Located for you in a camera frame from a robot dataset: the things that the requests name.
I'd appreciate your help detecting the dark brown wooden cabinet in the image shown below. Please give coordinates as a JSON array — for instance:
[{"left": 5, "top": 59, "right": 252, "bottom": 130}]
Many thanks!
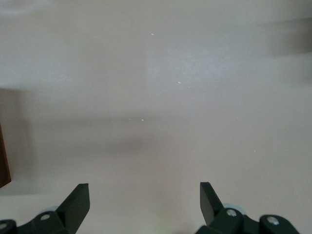
[{"left": 0, "top": 120, "right": 12, "bottom": 190}]

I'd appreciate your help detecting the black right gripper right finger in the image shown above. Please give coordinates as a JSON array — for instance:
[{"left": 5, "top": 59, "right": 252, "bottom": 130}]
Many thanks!
[{"left": 196, "top": 182, "right": 299, "bottom": 234}]

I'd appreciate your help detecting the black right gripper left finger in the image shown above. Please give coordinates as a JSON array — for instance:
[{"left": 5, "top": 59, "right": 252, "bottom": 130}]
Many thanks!
[{"left": 0, "top": 183, "right": 91, "bottom": 234}]

